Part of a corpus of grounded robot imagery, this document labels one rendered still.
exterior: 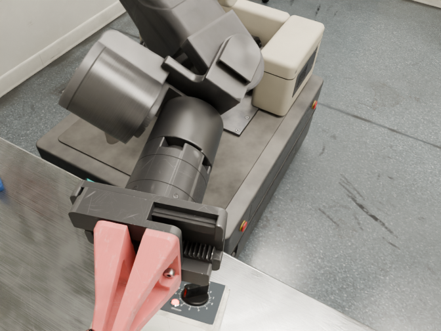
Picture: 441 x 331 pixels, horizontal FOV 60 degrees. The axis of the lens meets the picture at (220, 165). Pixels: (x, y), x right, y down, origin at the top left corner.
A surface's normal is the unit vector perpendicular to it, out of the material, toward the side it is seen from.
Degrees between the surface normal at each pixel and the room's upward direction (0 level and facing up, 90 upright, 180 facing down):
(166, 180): 13
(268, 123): 0
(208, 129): 47
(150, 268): 22
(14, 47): 90
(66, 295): 0
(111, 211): 0
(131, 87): 38
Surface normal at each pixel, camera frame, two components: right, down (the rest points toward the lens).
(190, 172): 0.63, -0.40
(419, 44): 0.04, -0.65
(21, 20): 0.88, 0.39
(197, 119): 0.43, -0.51
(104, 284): -0.03, -0.33
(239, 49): 0.48, -0.18
